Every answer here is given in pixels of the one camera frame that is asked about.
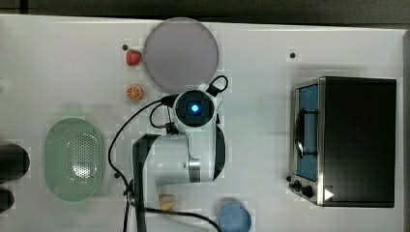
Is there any silver toaster oven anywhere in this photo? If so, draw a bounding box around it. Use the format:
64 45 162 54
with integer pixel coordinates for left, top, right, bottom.
286 76 396 208

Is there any green oval strainer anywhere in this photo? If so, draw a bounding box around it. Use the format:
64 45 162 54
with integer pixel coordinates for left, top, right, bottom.
44 118 104 202

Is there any orange slice toy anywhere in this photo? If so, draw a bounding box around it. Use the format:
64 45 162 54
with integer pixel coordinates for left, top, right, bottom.
126 84 144 101

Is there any pink strawberry toy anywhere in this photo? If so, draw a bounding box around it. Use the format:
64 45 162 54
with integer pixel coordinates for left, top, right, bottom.
126 49 142 67

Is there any grey round plate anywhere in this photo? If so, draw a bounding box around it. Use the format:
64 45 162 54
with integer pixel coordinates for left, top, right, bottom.
143 17 219 94

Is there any black cooking pot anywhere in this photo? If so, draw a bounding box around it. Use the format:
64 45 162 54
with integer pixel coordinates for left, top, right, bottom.
0 144 30 184

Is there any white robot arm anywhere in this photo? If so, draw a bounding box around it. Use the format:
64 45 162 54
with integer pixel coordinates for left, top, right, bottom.
132 84 225 232

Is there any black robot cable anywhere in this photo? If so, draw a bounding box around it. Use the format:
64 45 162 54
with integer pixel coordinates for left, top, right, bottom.
107 74 229 232

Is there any blue cup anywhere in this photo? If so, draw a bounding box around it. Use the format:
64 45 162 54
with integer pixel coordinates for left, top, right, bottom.
218 201 251 232

